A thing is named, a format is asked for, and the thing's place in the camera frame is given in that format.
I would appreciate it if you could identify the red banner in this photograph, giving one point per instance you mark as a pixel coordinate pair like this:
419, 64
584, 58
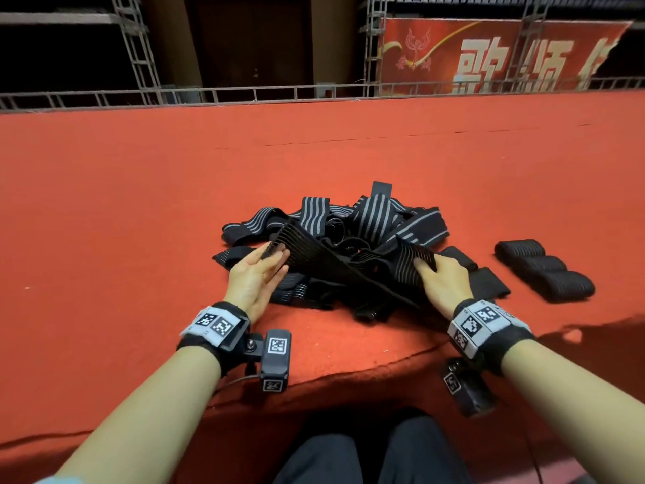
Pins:
494, 55

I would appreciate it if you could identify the tiered bleacher seats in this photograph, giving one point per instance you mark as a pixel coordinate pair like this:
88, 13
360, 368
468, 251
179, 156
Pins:
60, 17
484, 0

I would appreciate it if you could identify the black trousers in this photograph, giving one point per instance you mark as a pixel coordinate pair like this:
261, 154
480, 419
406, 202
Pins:
373, 453

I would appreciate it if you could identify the person's left hand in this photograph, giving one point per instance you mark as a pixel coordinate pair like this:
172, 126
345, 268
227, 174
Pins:
257, 282

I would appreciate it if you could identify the dark brown door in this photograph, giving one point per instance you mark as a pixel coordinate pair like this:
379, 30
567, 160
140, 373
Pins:
247, 40

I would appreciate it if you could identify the person's left forearm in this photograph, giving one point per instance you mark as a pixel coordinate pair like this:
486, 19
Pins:
141, 418

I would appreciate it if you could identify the light blue sleeve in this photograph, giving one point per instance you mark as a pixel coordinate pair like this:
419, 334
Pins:
58, 480

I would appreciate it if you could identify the metal truss column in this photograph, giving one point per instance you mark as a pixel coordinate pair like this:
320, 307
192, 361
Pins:
375, 45
136, 45
529, 35

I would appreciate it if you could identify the person's right forearm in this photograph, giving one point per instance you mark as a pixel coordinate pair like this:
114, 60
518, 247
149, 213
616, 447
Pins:
585, 408

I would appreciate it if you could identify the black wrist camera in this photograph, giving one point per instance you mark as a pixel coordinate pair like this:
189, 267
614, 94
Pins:
275, 358
469, 388

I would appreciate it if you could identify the metal railing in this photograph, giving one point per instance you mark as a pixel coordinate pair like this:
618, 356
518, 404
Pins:
252, 92

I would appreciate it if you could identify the person's right hand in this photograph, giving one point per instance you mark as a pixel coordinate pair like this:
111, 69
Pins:
445, 285

